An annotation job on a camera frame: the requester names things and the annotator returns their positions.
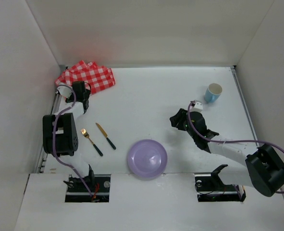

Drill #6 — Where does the gold knife dark handle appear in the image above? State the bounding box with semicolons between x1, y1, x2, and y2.
96;123;116;150

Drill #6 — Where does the gold fork dark handle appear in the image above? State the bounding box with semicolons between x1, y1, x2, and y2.
81;128;103;157

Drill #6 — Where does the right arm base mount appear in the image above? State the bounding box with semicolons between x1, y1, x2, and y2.
195;165;246;203

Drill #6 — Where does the red white checkered cloth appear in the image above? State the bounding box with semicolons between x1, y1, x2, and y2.
55;60;116;94

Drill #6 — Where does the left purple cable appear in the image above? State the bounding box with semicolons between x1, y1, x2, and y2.
53;84;94;198

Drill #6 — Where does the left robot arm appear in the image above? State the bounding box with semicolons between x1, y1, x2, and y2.
42;81;95;188

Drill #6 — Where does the light blue mug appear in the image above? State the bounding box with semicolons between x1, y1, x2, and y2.
204;83;222;103

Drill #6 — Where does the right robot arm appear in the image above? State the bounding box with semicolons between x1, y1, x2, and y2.
170;108;284;197

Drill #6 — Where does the purple cable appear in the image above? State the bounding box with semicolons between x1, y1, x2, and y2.
187;102;284;194
53;84;94;198

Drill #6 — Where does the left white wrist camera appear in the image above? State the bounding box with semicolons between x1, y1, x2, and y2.
56;85;72;99

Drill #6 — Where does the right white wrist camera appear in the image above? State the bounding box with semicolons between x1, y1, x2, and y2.
189;100;203;113

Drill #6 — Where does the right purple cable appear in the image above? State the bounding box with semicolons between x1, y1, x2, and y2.
187;102;284;194

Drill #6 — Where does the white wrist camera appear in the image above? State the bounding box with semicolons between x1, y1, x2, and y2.
189;100;203;113
56;85;72;99

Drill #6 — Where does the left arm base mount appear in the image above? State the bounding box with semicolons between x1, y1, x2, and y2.
63;174;111;203

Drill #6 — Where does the purple plastic plate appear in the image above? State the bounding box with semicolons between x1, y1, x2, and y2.
127;139;168;179

